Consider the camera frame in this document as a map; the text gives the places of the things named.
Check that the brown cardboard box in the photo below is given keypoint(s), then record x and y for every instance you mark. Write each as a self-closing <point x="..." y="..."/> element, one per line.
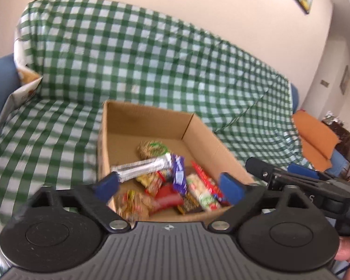
<point x="145" y="122"/>

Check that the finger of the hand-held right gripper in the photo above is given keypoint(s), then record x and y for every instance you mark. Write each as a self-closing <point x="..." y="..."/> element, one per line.
<point x="300" y="169"/>
<point x="259" y="169"/>

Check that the small red snack packet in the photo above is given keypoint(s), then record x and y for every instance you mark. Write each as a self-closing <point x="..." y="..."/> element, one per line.
<point x="157" y="186"/>

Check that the silver snack packet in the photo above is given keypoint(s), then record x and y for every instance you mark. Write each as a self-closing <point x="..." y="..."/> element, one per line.
<point x="140" y="167"/>

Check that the clear grain bar packet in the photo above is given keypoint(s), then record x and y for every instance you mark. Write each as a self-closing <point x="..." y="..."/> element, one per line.
<point x="151" y="149"/>

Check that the dark brown snack packet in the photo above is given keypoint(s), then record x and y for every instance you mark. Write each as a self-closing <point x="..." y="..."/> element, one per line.
<point x="189" y="205"/>

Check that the purple snack packet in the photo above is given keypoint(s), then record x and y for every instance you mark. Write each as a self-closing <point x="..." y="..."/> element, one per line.
<point x="178" y="175"/>

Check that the blue cushion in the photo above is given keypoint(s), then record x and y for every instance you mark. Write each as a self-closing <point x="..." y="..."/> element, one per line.
<point x="0" y="87"/>

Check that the orange cushion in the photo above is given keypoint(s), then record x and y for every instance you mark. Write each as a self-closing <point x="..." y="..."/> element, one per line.
<point x="312" y="137"/>

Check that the silver foil item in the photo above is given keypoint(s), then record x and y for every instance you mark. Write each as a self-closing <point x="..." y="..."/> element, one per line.
<point x="332" y="119"/>

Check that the long red striped snack packet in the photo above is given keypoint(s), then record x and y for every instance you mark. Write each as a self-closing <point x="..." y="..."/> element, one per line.
<point x="205" y="178"/>

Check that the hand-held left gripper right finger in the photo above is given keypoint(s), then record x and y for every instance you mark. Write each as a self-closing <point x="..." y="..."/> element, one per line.
<point x="230" y="188"/>

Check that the golden brown snack packet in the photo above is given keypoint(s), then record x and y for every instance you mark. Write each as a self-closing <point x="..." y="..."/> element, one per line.
<point x="132" y="207"/>

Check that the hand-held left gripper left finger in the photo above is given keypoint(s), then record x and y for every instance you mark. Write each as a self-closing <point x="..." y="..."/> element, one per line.
<point x="108" y="186"/>

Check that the person's right hand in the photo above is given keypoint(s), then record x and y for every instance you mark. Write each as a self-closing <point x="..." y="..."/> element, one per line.
<point x="348" y="249"/>

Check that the white green snack packet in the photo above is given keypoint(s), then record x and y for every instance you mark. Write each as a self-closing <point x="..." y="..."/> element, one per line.
<point x="204" y="197"/>

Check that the green checked cloth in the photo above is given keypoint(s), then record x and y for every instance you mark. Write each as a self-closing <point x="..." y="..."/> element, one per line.
<point x="134" y="64"/>

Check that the wall switch plate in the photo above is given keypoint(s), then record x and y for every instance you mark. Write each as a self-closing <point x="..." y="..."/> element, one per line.
<point x="325" y="83"/>

